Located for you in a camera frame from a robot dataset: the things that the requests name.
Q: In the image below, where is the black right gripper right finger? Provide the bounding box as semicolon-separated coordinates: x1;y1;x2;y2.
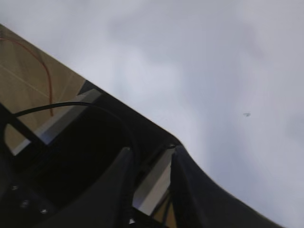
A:
171;146;279;228

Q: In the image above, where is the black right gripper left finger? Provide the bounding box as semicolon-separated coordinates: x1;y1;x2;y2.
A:
37;147;133;228

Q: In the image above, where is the black table frame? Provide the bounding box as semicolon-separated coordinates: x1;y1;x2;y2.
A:
0;89;179;228

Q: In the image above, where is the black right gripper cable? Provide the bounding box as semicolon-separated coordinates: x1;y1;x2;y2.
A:
14;101;141;167

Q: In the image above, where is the red floor cable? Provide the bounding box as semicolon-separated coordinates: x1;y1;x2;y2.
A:
0;38;54;117

